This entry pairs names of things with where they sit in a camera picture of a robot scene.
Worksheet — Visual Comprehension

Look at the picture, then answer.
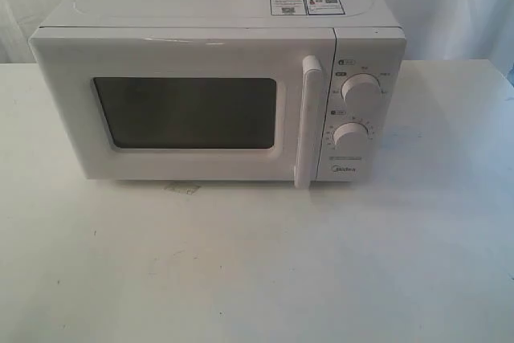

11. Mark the lower white control knob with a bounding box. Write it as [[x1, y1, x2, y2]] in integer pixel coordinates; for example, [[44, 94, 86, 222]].
[[332, 122, 368, 149]]

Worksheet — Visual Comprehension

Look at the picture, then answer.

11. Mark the blue white warning sticker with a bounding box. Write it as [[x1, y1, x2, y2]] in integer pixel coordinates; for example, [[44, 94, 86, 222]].
[[270, 0, 345, 16]]

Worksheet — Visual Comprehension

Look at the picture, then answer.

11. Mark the white microwave door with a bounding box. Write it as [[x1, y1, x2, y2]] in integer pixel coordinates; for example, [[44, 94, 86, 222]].
[[31, 27, 336, 187]]

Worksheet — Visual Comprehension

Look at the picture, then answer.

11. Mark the white control knob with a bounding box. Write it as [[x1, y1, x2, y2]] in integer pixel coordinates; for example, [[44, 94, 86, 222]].
[[341, 73, 381, 106], [332, 122, 368, 149]]

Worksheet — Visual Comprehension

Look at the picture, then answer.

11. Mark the upper white control knob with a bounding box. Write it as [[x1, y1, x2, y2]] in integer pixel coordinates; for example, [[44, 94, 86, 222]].
[[341, 73, 381, 106]]

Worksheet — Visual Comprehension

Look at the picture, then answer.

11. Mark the white microwave oven body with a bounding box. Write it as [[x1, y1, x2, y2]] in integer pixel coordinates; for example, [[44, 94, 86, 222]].
[[37, 0, 406, 188]]

